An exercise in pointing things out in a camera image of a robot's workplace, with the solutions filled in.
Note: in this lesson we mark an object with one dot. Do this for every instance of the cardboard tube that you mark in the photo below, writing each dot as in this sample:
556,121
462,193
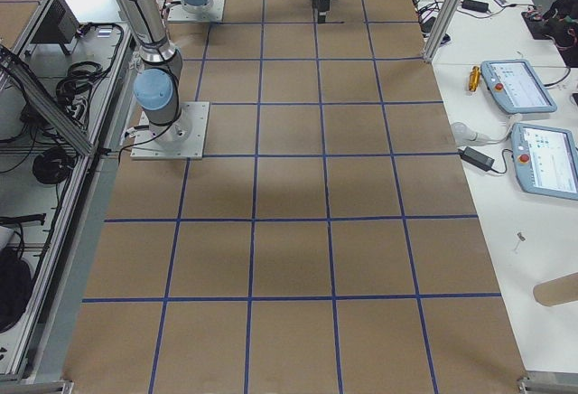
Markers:
558,291

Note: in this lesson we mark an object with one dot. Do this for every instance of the aluminium corner post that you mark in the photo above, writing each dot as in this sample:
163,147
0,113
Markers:
439,29

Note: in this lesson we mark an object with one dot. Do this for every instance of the yellow screwdriver handle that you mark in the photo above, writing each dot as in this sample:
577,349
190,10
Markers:
474,79

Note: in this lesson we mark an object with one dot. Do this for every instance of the lower teach pendant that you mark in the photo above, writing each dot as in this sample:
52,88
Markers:
545,160

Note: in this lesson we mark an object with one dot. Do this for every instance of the teach pendant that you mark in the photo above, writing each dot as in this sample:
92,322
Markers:
516,88
545,160

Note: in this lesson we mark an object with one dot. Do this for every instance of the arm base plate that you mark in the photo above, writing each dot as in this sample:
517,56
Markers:
180,12
184,139

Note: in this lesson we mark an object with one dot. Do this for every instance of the white light bulb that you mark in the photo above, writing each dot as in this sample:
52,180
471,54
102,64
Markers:
464,135

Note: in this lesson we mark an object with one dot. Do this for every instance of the grey control box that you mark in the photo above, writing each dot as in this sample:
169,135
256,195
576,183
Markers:
59,26

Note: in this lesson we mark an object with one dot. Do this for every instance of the black power adapter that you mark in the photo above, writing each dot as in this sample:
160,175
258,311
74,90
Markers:
476,158

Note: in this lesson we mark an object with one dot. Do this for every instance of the upper teach pendant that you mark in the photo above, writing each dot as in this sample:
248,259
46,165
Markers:
516,88

